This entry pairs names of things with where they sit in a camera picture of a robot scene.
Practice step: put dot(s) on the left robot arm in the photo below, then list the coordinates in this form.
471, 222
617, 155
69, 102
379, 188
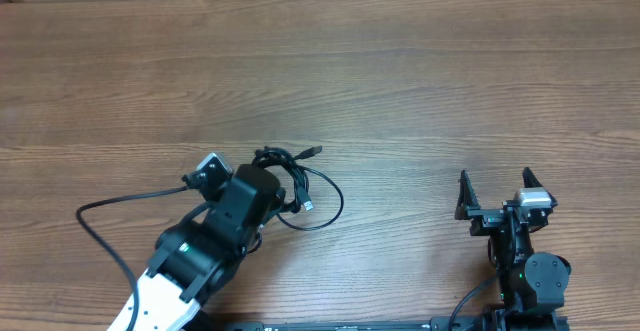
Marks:
201, 253

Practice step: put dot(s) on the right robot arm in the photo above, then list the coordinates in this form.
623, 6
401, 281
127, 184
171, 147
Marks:
532, 284

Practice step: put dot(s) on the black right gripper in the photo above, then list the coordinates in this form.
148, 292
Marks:
482, 219

